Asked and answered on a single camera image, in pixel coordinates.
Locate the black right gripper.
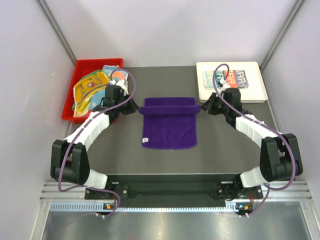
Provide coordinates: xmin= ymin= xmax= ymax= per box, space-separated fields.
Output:
xmin=199 ymin=92 xmax=230 ymax=116

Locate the rabbit print striped towel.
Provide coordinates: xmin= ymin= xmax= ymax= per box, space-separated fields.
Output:
xmin=202 ymin=69 xmax=249 ymax=90

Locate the purple towel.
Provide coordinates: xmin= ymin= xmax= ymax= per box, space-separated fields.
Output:
xmin=139 ymin=97 xmax=200 ymax=150

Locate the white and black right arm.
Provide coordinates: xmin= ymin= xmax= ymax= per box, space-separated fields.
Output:
xmin=200 ymin=88 xmax=303 ymax=198

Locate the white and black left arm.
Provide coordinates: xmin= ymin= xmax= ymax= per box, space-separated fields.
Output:
xmin=50 ymin=84 xmax=139 ymax=199

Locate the pastel patchwork towel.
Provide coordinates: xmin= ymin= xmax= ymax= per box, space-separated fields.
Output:
xmin=88 ymin=65 xmax=128 ymax=111

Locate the yellow cartoon print towel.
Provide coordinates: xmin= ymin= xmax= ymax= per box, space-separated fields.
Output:
xmin=73 ymin=69 xmax=110 ymax=118

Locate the red plastic bin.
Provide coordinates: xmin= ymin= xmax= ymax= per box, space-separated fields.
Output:
xmin=61 ymin=58 xmax=124 ymax=124

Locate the white plastic tray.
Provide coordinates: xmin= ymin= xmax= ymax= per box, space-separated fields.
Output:
xmin=196 ymin=61 xmax=268 ymax=103

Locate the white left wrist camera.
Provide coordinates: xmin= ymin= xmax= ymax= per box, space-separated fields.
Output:
xmin=110 ymin=79 xmax=129 ymax=96

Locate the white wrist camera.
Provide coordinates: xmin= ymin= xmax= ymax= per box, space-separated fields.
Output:
xmin=110 ymin=79 xmax=129 ymax=96
xmin=216 ymin=79 xmax=231 ymax=93

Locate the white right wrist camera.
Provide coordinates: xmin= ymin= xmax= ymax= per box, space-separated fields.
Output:
xmin=216 ymin=79 xmax=231 ymax=93

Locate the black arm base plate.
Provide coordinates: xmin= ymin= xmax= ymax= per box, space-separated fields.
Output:
xmin=84 ymin=173 xmax=263 ymax=201

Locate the grey slotted cable duct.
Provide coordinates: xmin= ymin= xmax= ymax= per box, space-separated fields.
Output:
xmin=50 ymin=201 xmax=252 ymax=213

